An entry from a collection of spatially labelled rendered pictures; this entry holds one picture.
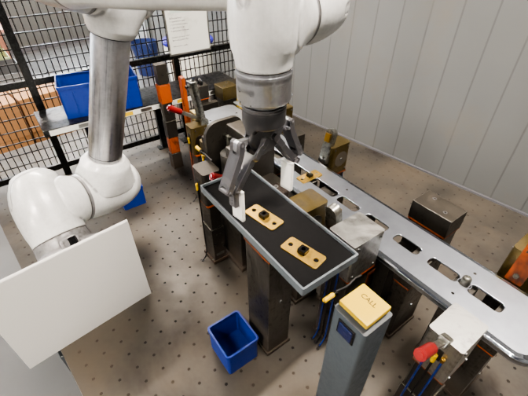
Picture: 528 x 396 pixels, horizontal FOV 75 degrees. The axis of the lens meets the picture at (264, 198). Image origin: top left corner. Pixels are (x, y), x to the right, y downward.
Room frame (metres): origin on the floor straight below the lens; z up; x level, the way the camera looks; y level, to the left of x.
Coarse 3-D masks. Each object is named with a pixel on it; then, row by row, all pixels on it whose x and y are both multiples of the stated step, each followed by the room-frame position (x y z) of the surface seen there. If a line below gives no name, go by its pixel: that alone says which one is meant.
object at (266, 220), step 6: (246, 210) 0.57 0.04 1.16; (258, 210) 0.57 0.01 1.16; (264, 210) 0.56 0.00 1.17; (252, 216) 0.55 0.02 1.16; (258, 216) 0.55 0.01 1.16; (264, 216) 0.54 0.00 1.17; (270, 216) 0.55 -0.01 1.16; (276, 216) 0.55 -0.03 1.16; (258, 222) 0.53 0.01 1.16; (264, 222) 0.53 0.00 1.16; (270, 222) 0.53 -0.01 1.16; (276, 222) 0.53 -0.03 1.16; (282, 222) 0.53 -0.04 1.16; (270, 228) 0.51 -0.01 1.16; (276, 228) 0.51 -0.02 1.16
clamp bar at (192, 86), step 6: (198, 78) 1.23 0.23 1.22; (192, 84) 1.20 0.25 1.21; (198, 84) 1.23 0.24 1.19; (192, 90) 1.19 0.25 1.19; (198, 90) 1.21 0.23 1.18; (192, 96) 1.21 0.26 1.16; (198, 96) 1.20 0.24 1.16; (192, 102) 1.22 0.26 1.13; (198, 102) 1.20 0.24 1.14; (198, 108) 1.20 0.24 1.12; (198, 114) 1.21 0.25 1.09; (204, 114) 1.21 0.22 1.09
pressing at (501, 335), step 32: (320, 192) 0.84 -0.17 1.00; (352, 192) 0.84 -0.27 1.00; (384, 224) 0.70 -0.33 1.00; (416, 224) 0.71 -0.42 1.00; (384, 256) 0.58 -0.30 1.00; (416, 256) 0.58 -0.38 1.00; (448, 256) 0.58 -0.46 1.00; (416, 288) 0.49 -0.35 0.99; (448, 288) 0.49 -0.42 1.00; (480, 288) 0.49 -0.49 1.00; (512, 288) 0.49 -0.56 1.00; (480, 320) 0.41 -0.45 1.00; (512, 320) 0.41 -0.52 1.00; (512, 352) 0.34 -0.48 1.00
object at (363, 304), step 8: (360, 288) 0.37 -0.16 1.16; (368, 288) 0.37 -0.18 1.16; (352, 296) 0.35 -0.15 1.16; (360, 296) 0.35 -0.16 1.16; (368, 296) 0.35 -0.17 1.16; (376, 296) 0.35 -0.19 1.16; (344, 304) 0.34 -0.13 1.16; (352, 304) 0.34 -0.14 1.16; (360, 304) 0.34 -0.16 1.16; (368, 304) 0.34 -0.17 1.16; (376, 304) 0.34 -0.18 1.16; (384, 304) 0.34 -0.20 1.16; (352, 312) 0.32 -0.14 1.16; (360, 312) 0.32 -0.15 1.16; (368, 312) 0.32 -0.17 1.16; (376, 312) 0.32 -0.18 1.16; (384, 312) 0.32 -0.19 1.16; (360, 320) 0.31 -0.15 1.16; (368, 320) 0.31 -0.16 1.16; (376, 320) 0.31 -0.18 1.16
